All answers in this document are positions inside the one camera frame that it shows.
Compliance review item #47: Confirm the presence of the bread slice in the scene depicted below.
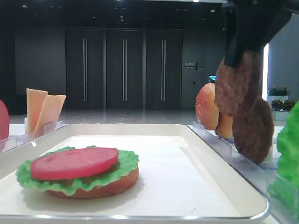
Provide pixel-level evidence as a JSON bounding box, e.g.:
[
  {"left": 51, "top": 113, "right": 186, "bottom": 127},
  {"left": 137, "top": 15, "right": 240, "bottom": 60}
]
[
  {"left": 215, "top": 112, "right": 233, "bottom": 139},
  {"left": 195, "top": 83, "right": 219, "bottom": 130}
]

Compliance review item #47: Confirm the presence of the clear cheese holder rail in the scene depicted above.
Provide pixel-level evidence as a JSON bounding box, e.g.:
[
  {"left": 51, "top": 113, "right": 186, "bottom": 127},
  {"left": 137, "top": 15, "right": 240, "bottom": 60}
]
[{"left": 16, "top": 117, "right": 64, "bottom": 144}]

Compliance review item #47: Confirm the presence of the clear patty holder rail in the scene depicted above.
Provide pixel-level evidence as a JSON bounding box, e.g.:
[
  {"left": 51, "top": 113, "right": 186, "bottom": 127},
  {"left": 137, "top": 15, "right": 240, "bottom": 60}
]
[{"left": 217, "top": 137, "right": 281, "bottom": 175}]

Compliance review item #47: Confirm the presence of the right cheese slice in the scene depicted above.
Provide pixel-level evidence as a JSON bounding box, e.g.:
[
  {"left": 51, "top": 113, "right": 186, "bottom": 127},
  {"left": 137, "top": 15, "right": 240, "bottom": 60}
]
[{"left": 34, "top": 95, "right": 66, "bottom": 131}]

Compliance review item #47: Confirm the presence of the tomato slice on lettuce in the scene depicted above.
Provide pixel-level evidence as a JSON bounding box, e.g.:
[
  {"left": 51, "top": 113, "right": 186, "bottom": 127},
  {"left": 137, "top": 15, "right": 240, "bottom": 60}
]
[{"left": 30, "top": 147, "right": 118, "bottom": 181}]

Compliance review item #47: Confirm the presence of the left cheese slice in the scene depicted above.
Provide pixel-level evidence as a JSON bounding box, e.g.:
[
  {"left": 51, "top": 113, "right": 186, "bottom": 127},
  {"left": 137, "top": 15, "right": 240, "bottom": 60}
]
[{"left": 26, "top": 88, "right": 48, "bottom": 133}]

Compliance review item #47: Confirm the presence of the dark triple door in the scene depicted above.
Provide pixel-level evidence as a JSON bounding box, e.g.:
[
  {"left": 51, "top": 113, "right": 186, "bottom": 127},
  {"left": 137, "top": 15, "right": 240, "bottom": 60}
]
[{"left": 66, "top": 28, "right": 182, "bottom": 109}]

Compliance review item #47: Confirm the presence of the white serving tray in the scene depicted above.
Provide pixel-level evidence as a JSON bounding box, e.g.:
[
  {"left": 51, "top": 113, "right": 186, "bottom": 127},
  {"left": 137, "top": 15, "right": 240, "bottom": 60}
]
[{"left": 0, "top": 124, "right": 269, "bottom": 224}]

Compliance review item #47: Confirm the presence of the clear bread holder rail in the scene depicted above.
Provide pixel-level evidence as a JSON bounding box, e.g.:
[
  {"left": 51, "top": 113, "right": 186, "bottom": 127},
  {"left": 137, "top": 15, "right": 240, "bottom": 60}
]
[{"left": 192, "top": 121, "right": 234, "bottom": 144}]

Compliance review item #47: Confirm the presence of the green lettuce leaf in holder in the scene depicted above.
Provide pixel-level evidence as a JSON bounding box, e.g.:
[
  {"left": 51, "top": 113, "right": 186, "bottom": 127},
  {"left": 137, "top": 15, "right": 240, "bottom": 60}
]
[{"left": 267, "top": 98, "right": 299, "bottom": 213}]

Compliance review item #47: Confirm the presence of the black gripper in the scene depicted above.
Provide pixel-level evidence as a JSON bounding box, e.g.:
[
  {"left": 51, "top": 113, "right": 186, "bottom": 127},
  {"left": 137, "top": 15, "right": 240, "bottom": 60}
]
[{"left": 221, "top": 0, "right": 293, "bottom": 68}]

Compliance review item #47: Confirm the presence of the clear tomato holder rail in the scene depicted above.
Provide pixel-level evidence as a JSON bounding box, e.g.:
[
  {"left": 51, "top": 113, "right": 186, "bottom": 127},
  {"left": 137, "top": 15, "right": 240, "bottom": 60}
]
[{"left": 0, "top": 136, "right": 18, "bottom": 153}]

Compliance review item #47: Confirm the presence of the small lit wall screen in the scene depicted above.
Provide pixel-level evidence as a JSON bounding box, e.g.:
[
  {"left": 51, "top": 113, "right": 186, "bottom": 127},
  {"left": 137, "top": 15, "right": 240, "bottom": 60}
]
[{"left": 209, "top": 75, "right": 216, "bottom": 84}]

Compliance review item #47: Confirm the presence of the front bread slice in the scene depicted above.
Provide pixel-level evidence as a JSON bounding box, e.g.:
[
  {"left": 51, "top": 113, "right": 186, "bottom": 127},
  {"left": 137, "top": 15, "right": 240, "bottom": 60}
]
[{"left": 215, "top": 112, "right": 233, "bottom": 139}]

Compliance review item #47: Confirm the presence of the clear lettuce holder rail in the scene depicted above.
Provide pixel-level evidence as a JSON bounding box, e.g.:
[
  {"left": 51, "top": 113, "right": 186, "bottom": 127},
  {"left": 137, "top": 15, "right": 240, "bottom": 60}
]
[{"left": 265, "top": 169, "right": 299, "bottom": 224}]

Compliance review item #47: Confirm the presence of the brown meat patty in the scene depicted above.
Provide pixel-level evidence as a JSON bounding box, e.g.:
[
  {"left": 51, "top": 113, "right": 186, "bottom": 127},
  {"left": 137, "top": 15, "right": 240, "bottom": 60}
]
[
  {"left": 232, "top": 98, "right": 274, "bottom": 164},
  {"left": 214, "top": 51, "right": 263, "bottom": 118}
]

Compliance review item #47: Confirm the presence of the cheese slice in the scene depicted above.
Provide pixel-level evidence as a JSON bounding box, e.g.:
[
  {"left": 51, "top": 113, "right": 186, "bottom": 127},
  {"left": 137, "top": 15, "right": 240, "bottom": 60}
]
[
  {"left": 26, "top": 88, "right": 48, "bottom": 133},
  {"left": 34, "top": 95, "right": 66, "bottom": 131}
]

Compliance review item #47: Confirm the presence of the red tomato slice in holder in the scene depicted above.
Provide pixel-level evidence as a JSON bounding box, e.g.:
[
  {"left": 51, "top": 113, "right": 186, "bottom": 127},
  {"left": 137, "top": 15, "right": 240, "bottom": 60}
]
[{"left": 0, "top": 100, "right": 10, "bottom": 140}]

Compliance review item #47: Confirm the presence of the bottom bun on tray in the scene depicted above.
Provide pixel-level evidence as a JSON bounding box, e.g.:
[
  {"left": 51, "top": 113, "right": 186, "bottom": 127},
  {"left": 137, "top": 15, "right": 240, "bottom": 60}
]
[{"left": 47, "top": 168, "right": 139, "bottom": 199}]

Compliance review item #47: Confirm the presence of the lettuce leaf on bun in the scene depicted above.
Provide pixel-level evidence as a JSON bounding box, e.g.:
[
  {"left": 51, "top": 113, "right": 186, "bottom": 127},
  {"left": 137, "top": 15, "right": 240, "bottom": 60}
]
[{"left": 16, "top": 150, "right": 139, "bottom": 196}]

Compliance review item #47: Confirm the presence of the rear bread slice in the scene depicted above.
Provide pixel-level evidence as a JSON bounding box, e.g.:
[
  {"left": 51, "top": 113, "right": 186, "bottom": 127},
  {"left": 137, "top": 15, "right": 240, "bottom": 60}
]
[{"left": 195, "top": 83, "right": 219, "bottom": 130}]

